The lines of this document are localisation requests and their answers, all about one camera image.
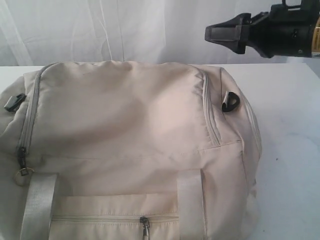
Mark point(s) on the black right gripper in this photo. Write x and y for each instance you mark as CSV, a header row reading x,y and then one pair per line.
x,y
285,30

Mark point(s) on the beige duffel bag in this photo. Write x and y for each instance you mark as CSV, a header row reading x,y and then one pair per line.
x,y
127,151

